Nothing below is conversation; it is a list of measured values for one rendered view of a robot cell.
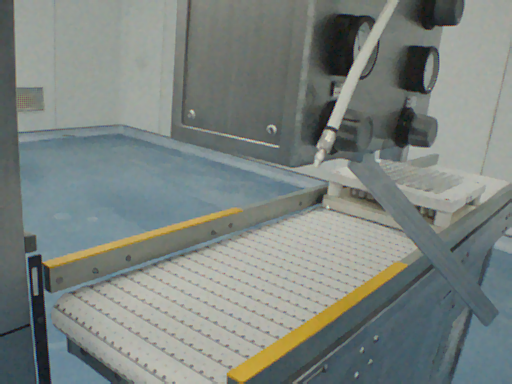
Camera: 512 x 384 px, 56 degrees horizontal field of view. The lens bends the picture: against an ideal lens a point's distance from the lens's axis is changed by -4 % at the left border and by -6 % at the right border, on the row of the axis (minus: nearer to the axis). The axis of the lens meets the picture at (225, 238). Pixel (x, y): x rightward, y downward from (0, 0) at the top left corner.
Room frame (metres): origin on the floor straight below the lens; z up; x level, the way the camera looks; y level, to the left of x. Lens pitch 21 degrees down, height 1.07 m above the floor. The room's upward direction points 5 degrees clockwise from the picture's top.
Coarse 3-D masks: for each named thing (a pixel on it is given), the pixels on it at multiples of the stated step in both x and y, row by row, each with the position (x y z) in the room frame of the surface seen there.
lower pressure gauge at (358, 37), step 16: (352, 16) 0.30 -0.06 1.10; (368, 16) 0.30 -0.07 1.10; (336, 32) 0.30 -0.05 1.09; (352, 32) 0.29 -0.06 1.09; (368, 32) 0.31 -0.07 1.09; (336, 48) 0.30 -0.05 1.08; (352, 48) 0.29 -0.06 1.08; (336, 64) 0.30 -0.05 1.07; (352, 64) 0.30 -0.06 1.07; (368, 64) 0.31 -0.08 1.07
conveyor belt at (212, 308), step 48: (240, 240) 0.71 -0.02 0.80; (288, 240) 0.73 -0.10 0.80; (336, 240) 0.75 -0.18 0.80; (384, 240) 0.77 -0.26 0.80; (96, 288) 0.52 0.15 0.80; (144, 288) 0.53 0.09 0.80; (192, 288) 0.54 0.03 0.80; (240, 288) 0.55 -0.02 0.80; (288, 288) 0.56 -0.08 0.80; (336, 288) 0.57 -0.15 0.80; (96, 336) 0.43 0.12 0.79; (144, 336) 0.42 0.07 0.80; (192, 336) 0.43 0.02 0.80; (240, 336) 0.44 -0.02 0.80
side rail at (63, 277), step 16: (416, 160) 1.36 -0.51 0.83; (432, 160) 1.47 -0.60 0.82; (304, 192) 0.89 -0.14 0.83; (320, 192) 0.94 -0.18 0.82; (240, 208) 0.76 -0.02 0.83; (256, 208) 0.78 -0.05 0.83; (272, 208) 0.81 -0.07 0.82; (288, 208) 0.85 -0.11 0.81; (208, 224) 0.69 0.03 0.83; (224, 224) 0.71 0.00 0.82; (240, 224) 0.75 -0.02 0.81; (256, 224) 0.78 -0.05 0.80; (160, 240) 0.61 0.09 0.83; (176, 240) 0.64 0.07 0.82; (192, 240) 0.66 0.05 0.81; (208, 240) 0.69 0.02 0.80; (96, 256) 0.53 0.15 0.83; (112, 256) 0.55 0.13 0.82; (128, 256) 0.57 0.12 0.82; (144, 256) 0.59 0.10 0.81; (160, 256) 0.61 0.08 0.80; (48, 272) 0.49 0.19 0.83; (64, 272) 0.50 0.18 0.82; (80, 272) 0.51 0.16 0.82; (112, 272) 0.55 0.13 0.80; (48, 288) 0.49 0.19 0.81; (64, 288) 0.50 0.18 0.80
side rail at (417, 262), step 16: (480, 208) 0.90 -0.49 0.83; (496, 208) 1.01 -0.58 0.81; (464, 224) 0.79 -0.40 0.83; (448, 240) 0.72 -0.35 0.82; (416, 256) 0.62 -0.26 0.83; (400, 272) 0.56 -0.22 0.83; (416, 272) 0.61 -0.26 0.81; (384, 288) 0.52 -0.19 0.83; (400, 288) 0.57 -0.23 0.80; (368, 304) 0.49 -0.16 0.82; (336, 320) 0.43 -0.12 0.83; (352, 320) 0.46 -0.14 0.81; (320, 336) 0.41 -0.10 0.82; (336, 336) 0.44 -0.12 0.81; (288, 352) 0.36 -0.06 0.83; (304, 352) 0.39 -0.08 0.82; (320, 352) 0.41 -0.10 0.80; (272, 368) 0.35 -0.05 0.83; (288, 368) 0.37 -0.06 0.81
